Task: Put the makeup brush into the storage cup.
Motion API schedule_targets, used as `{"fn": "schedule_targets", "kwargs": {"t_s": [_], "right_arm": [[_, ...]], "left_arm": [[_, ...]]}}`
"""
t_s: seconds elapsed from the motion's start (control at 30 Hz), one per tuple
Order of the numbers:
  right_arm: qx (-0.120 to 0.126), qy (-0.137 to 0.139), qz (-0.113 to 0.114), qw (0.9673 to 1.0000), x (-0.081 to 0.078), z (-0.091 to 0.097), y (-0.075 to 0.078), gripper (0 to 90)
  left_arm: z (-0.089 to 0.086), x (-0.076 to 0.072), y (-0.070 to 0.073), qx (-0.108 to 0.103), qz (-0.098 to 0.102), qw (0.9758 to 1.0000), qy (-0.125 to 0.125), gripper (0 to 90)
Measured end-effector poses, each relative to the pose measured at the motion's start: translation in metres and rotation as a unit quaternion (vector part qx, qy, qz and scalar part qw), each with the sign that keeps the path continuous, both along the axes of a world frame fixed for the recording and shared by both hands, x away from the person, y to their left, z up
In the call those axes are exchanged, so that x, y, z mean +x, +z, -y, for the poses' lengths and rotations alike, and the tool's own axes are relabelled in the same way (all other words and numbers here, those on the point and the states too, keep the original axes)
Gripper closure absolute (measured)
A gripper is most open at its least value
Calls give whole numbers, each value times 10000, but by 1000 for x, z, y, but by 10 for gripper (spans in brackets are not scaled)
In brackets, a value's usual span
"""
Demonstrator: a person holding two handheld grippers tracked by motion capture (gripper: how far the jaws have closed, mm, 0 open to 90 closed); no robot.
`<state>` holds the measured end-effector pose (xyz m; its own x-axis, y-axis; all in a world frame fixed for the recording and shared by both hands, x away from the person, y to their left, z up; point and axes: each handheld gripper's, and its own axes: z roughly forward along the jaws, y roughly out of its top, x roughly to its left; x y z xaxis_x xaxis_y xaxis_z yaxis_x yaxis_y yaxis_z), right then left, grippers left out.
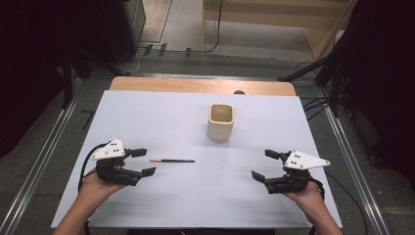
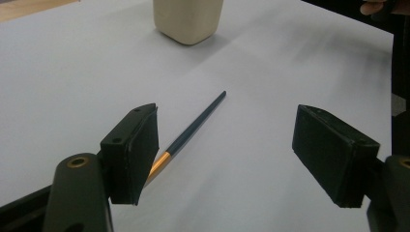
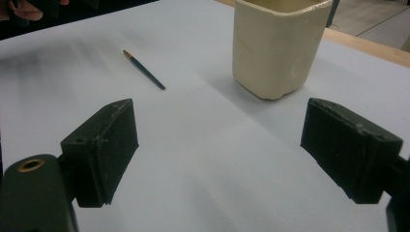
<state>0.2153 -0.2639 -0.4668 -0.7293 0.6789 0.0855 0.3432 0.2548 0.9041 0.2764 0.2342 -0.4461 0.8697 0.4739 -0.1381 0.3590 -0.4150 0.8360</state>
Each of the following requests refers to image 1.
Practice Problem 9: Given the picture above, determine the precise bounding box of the metal floor rail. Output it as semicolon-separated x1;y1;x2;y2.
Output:
317;88;391;235
129;72;282;81
0;77;83;235

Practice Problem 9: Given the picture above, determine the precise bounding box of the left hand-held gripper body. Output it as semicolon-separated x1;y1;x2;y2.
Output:
90;137;145;187

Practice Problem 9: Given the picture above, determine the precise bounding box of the black hanging cable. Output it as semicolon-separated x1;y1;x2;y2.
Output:
203;0;225;54

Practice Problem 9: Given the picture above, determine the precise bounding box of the dark cabinet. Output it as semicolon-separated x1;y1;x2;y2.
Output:
100;0;147;64

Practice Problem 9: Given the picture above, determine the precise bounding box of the person's left hand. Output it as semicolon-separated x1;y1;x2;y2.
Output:
78;161;129;211

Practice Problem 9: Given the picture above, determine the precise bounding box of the person's right hand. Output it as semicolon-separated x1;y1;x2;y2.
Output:
281;180;328;214

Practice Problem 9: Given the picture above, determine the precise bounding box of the dark curtain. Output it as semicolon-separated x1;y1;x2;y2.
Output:
0;0;111;160
339;0;415;185

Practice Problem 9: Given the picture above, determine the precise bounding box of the light wooden shelf unit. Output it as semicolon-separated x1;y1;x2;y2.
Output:
202;0;359;62

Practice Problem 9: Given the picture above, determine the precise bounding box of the thin black floor cable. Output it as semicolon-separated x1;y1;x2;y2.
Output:
325;171;370;235

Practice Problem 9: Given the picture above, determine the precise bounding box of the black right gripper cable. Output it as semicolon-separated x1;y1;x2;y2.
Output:
308;176;327;201

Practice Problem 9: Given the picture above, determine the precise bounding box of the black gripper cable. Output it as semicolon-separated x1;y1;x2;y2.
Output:
308;176;327;201
77;142;111;192

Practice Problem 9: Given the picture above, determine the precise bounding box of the bundle of black cables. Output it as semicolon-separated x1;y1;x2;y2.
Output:
299;95;331;122

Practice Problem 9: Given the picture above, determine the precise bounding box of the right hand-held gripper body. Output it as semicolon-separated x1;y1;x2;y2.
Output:
264;149;332;195

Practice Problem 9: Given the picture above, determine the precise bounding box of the white board sheet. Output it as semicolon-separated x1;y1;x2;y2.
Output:
50;89;344;229

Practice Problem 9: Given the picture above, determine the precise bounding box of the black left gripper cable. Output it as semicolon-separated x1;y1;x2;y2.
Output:
77;142;111;192

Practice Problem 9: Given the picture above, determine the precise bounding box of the white floor cable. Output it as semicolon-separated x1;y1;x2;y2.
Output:
124;45;149;74

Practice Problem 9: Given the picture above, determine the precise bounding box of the beige square pen holder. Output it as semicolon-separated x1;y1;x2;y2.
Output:
207;103;236;143

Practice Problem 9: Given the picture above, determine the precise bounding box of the black metal stand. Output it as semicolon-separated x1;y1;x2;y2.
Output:
277;48;347;118
61;44;131;110

